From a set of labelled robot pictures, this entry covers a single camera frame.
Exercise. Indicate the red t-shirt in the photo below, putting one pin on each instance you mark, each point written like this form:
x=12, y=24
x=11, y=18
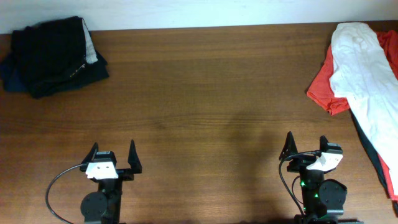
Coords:
x=321, y=93

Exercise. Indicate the white t-shirt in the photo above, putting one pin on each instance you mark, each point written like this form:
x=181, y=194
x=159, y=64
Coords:
x=362, y=75

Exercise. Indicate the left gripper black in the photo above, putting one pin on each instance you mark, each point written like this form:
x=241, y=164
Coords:
x=125, y=171

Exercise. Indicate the dark navy garment under red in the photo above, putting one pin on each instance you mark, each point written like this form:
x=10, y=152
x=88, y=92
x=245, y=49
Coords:
x=374, y=158

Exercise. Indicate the grey white folded garment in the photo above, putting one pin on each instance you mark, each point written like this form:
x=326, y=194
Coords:
x=90, y=54

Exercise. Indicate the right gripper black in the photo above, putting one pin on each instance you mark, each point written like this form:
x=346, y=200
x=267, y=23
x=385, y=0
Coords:
x=298, y=167

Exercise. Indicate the folded black garment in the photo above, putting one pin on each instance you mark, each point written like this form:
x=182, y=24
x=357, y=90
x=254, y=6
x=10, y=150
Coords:
x=50, y=57

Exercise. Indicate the folded navy garment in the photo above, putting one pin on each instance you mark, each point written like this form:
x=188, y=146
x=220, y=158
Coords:
x=10, y=75

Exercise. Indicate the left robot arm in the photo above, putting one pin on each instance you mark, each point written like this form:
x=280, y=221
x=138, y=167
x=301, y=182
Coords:
x=103, y=206

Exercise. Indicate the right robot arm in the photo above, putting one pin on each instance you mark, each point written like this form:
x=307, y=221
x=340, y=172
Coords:
x=322, y=199

